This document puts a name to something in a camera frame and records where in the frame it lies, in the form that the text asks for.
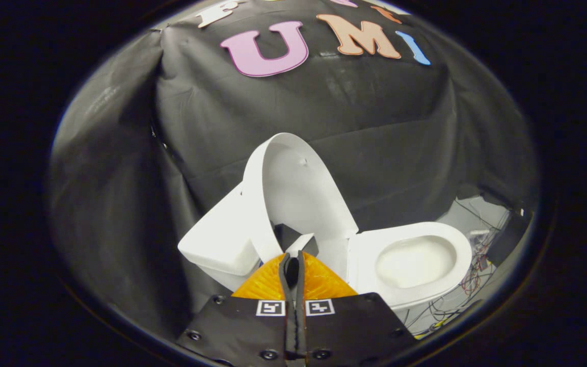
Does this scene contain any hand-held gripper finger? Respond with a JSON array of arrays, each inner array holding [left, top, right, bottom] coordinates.
[[295, 251, 419, 365], [176, 252, 297, 365]]

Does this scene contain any white toilet seat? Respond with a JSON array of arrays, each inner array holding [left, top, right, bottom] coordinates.
[[346, 221, 473, 309]]

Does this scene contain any black backdrop cloth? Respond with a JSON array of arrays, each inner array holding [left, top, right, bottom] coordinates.
[[48, 0, 540, 339]]

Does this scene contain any black equipment box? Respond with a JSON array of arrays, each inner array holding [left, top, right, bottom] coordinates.
[[485, 203, 535, 267]]

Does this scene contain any tangle of black cables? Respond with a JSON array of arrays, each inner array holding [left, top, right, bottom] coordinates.
[[405, 204, 511, 338]]

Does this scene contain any tangle of red wires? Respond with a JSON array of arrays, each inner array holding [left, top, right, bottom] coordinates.
[[458, 244, 494, 297]]

